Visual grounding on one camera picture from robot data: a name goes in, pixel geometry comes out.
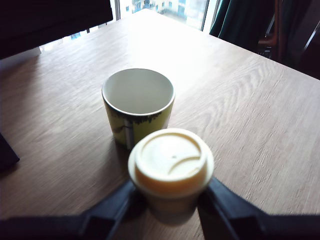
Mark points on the white window frame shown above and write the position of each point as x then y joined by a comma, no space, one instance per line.
116,10

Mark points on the cream coffee capsule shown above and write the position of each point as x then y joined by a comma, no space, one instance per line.
170,162

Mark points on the dark wooden chair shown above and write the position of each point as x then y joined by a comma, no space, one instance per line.
295,37

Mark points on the dark green curtain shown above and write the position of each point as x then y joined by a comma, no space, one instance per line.
237,20

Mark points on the green cartoon print mug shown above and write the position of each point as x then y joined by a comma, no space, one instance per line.
137,95

